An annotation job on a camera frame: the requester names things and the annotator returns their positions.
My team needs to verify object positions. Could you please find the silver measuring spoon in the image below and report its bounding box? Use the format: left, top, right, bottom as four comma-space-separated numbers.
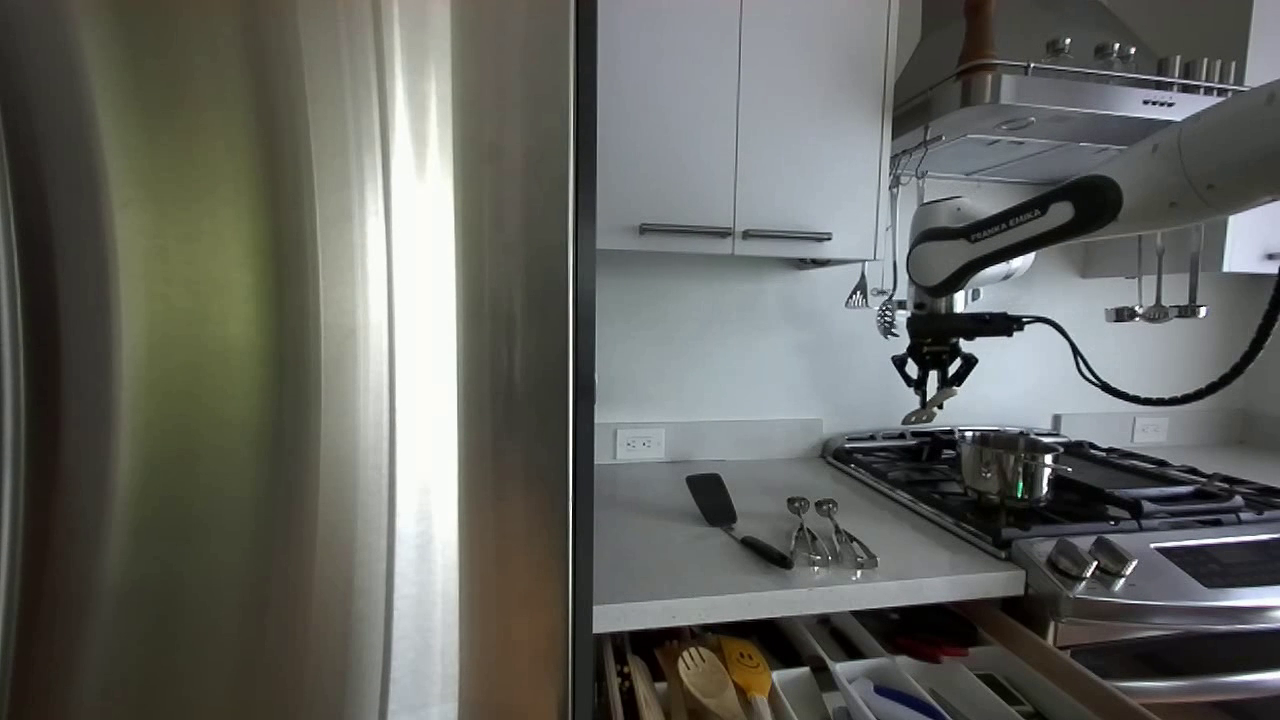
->
813, 495, 882, 579
781, 492, 828, 572

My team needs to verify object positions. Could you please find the black plastic spatula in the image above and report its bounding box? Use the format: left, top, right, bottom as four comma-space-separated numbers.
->
684, 466, 796, 572

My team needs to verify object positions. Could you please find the silver stove knob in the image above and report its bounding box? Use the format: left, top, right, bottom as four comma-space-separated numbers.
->
1086, 536, 1145, 591
1045, 536, 1101, 585

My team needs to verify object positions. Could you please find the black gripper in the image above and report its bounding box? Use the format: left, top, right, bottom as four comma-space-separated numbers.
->
888, 301, 984, 410

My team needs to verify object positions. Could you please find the stainless steel gas range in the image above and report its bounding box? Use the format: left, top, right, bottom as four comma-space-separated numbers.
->
820, 422, 1280, 720

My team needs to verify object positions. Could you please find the white drawer organizer tray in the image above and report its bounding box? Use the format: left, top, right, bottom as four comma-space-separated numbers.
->
772, 616, 1073, 720

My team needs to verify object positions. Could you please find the silver pot with handle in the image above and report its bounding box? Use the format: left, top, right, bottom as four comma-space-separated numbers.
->
957, 428, 1067, 510

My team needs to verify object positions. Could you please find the stainless oven door handle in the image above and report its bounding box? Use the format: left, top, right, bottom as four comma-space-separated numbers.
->
1112, 668, 1280, 709
1062, 616, 1280, 648

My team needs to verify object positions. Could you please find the red utensil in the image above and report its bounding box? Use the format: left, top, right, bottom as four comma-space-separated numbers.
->
873, 603, 984, 663

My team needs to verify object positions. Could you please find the yellow spoon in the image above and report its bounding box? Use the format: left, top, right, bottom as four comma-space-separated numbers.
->
717, 635, 781, 720

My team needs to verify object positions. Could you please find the gas stove top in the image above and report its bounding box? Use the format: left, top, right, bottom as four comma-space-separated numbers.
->
832, 432, 1280, 552

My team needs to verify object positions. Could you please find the black griddle plate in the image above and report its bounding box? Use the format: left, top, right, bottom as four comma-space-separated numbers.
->
1052, 441, 1212, 499

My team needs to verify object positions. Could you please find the blue utensil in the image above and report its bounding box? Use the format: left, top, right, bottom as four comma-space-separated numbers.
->
873, 681, 957, 720

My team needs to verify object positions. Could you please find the wooden utensil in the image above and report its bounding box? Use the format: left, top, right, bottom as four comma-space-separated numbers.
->
614, 635, 670, 720

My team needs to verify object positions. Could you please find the black oven control panel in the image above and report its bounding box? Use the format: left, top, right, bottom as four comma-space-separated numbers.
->
1190, 536, 1280, 591

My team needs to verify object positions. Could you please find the stainless range hood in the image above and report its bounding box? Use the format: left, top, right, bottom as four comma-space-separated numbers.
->
888, 0, 1263, 182

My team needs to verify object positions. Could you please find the white cabinet door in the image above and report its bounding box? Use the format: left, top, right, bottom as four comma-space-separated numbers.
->
596, 0, 742, 256
730, 0, 894, 262

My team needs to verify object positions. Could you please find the silver cabinet handle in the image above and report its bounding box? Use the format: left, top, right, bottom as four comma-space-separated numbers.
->
739, 224, 834, 247
635, 220, 737, 245

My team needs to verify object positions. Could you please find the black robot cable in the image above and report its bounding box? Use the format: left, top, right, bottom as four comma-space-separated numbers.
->
1014, 262, 1280, 410

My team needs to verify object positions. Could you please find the stainless steel refrigerator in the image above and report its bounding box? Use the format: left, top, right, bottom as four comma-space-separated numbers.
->
0, 0, 581, 720

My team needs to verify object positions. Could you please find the wooden spoon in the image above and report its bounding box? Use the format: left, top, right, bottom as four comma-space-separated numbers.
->
669, 642, 746, 720

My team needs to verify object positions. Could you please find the open wooden kitchen drawer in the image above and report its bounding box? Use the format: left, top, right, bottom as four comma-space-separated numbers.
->
596, 603, 1164, 720

